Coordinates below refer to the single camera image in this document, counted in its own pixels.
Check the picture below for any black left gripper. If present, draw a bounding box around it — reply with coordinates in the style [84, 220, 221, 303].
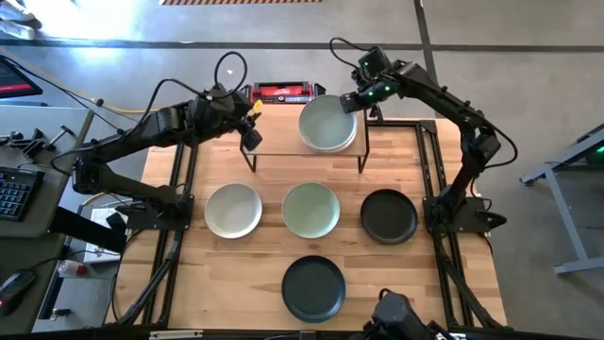
[191, 87, 264, 152]

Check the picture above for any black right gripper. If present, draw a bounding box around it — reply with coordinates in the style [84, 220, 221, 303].
[339, 75, 402, 114]

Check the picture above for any grey-green plate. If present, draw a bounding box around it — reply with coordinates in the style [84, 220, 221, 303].
[297, 93, 359, 151]

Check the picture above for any light green plate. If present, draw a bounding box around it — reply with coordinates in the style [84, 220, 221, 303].
[281, 181, 342, 240]

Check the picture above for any wooden shelf with black legs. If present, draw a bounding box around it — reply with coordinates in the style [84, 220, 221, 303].
[239, 102, 372, 175]

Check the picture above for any red black tool case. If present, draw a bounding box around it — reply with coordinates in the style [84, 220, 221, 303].
[249, 80, 315, 105]

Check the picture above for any white plate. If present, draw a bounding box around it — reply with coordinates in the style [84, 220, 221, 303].
[204, 182, 264, 240]

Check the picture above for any black plate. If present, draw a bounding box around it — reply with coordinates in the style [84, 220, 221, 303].
[360, 188, 419, 246]

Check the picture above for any dark teal plate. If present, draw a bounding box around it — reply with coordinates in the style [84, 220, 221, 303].
[280, 255, 347, 324]

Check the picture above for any white box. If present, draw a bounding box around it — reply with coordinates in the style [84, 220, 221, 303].
[83, 207, 125, 264]

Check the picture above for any black flat bar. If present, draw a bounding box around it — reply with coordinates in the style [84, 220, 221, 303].
[49, 206, 127, 254]

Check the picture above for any grey desk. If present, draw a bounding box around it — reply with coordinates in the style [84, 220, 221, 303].
[0, 233, 67, 334]
[0, 104, 95, 237]

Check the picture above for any blurry black mounted device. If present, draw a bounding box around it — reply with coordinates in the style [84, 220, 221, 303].
[348, 288, 457, 340]

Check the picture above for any black desk clamp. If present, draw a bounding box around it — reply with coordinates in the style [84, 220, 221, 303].
[0, 125, 76, 160]

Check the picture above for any plastic bottle with red cap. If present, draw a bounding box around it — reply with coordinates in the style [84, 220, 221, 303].
[56, 259, 89, 279]

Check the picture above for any black monitor with red screen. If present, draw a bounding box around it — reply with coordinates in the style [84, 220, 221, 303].
[0, 55, 43, 99]

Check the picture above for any black backlit keyboard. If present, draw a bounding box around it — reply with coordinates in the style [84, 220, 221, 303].
[0, 165, 46, 222]

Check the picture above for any black device with green light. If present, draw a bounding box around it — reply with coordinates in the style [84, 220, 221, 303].
[584, 141, 604, 166]

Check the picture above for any black computer mouse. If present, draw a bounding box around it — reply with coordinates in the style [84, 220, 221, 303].
[0, 269, 38, 316]

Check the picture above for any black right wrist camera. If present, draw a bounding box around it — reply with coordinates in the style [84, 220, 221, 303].
[357, 45, 393, 79]

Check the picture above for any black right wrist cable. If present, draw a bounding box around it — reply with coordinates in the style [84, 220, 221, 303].
[328, 36, 369, 72]

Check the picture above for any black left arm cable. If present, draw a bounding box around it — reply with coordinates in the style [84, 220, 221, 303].
[125, 50, 250, 138]

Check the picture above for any black extrusion frame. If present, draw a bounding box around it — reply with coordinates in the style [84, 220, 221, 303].
[104, 115, 510, 332]

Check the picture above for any yellow extension cord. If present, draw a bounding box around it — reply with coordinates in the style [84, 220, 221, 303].
[96, 97, 148, 116]

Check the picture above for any black floor cable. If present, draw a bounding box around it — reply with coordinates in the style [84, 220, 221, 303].
[0, 54, 143, 141]

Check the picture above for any yellow cable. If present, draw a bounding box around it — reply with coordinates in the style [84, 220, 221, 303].
[82, 187, 143, 207]

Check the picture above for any black right elbow cable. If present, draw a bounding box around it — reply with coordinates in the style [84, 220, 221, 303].
[485, 121, 519, 171]

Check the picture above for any silver bracket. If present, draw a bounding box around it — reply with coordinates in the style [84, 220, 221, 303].
[148, 330, 204, 339]

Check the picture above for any grey metal table frame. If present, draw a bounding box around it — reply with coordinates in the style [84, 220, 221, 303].
[518, 123, 604, 276]

